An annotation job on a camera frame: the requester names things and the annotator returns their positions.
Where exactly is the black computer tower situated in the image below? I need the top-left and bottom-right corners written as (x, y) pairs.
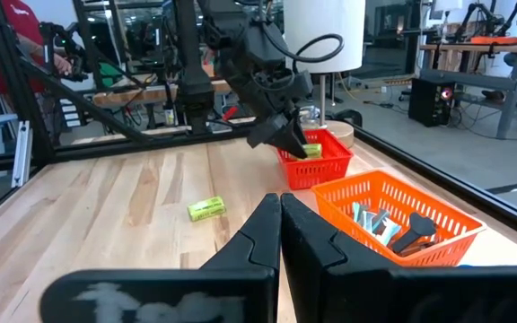
top-left (408, 78), bottom-right (455, 127)

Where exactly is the wooden top workbench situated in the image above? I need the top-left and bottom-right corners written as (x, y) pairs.
top-left (92, 79), bottom-right (233, 108)

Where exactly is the white fabric lampshade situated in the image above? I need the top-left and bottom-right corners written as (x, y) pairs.
top-left (283, 0), bottom-right (367, 74)

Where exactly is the person's hand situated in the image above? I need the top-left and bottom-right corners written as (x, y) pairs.
top-left (51, 53), bottom-right (74, 76)

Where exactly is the yellow-green packet on table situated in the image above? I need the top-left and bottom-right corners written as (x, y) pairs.
top-left (187, 196), bottom-right (227, 223)

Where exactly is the grey metal workbench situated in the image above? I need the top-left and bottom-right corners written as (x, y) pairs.
top-left (419, 42), bottom-right (517, 140)

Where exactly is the person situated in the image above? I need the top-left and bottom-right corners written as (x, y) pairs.
top-left (0, 0), bottom-right (62, 95)

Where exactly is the black camera cable loop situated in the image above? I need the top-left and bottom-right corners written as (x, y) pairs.
top-left (262, 22), bottom-right (346, 64)

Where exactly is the red plastic basket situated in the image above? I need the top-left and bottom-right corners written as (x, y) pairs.
top-left (276, 128), bottom-right (355, 191)

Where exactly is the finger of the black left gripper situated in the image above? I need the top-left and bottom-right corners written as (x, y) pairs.
top-left (269, 118), bottom-right (309, 161)
top-left (246, 114), bottom-right (289, 148)

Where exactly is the round wooden lamp base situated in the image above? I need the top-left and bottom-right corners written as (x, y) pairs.
top-left (323, 118), bottom-right (355, 149)

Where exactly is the black leader arm handle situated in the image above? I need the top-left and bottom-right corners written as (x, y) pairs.
top-left (38, 22), bottom-right (90, 83)

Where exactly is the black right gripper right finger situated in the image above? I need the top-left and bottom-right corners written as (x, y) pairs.
top-left (280, 192), bottom-right (517, 323)

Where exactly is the metal lamp pole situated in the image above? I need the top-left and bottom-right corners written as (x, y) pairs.
top-left (319, 73), bottom-right (328, 129)

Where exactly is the grey metal bracket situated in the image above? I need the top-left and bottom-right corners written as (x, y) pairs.
top-left (11, 119), bottom-right (33, 188)

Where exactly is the green object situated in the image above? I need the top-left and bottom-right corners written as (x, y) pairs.
top-left (99, 62), bottom-right (123, 87)

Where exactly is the orange plastic basket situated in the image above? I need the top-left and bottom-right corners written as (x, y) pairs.
top-left (311, 169), bottom-right (487, 269)

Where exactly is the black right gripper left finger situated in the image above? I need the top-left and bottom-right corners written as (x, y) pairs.
top-left (39, 192), bottom-right (283, 323)

